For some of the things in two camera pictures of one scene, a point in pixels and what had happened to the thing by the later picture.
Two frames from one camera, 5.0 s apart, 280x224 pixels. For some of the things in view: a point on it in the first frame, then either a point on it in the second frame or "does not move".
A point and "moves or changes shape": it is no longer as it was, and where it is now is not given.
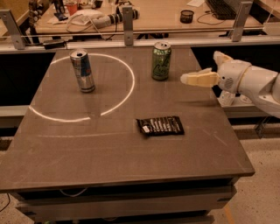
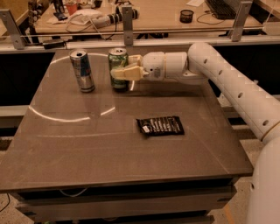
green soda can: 161,60 moves or changes shape
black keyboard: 220,10 does not move
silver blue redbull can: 80,58 does not move
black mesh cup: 186,16 does not move
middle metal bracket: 128,24 does not move
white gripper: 232,76 -> 153,66
